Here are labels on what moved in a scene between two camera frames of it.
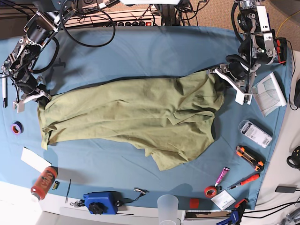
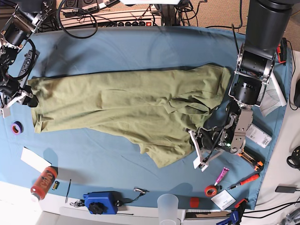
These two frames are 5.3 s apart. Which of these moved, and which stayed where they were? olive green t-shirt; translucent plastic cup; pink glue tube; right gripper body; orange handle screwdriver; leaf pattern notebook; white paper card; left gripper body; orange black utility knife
Moved: right gripper body; left gripper body; olive green t-shirt
Stayed: leaf pattern notebook; translucent plastic cup; white paper card; orange handle screwdriver; pink glue tube; orange black utility knife
